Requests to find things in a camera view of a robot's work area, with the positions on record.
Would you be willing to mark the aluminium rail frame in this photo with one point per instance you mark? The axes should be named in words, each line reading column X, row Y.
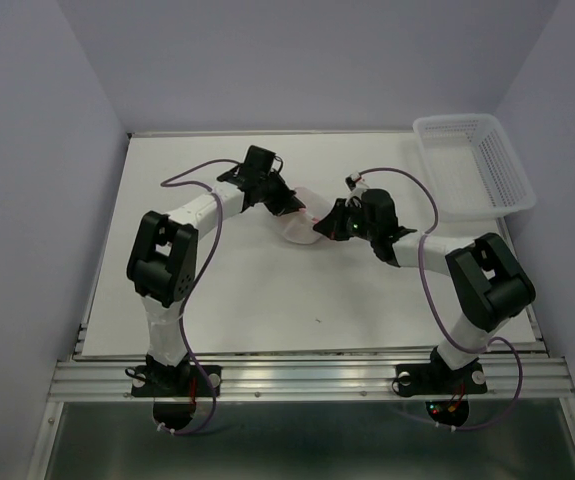
column 308, row 340

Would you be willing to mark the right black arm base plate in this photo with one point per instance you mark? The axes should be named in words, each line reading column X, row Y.
column 432, row 379

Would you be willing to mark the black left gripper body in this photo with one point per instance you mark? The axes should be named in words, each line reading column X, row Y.
column 267, row 183

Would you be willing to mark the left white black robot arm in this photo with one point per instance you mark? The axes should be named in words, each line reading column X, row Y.
column 171, row 250

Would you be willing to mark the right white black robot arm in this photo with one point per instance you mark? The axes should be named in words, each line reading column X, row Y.
column 489, row 282

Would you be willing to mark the white mesh laundry bag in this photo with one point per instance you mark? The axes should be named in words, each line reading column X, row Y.
column 297, row 227

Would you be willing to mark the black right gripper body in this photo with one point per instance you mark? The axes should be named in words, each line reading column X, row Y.
column 360, row 227

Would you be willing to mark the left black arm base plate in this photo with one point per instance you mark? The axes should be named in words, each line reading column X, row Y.
column 183, row 382

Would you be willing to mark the white perforated plastic basket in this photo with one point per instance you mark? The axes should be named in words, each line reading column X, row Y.
column 473, row 171

